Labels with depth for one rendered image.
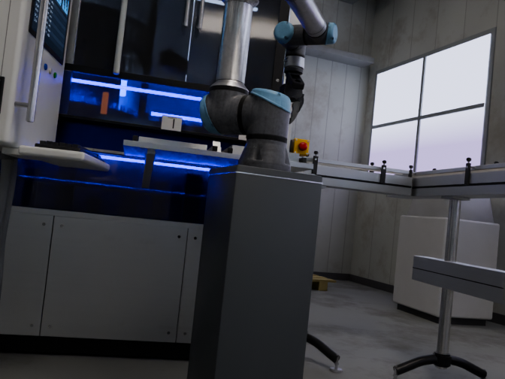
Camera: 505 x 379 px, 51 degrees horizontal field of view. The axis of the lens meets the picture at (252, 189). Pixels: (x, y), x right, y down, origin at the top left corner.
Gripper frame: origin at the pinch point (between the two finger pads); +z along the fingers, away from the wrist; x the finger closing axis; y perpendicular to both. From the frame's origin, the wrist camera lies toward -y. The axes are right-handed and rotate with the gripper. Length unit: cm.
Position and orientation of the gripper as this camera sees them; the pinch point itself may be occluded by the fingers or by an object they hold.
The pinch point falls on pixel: (289, 120)
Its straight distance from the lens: 202.6
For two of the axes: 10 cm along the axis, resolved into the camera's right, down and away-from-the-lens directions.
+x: -9.7, -1.1, -2.2
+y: -2.2, 0.2, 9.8
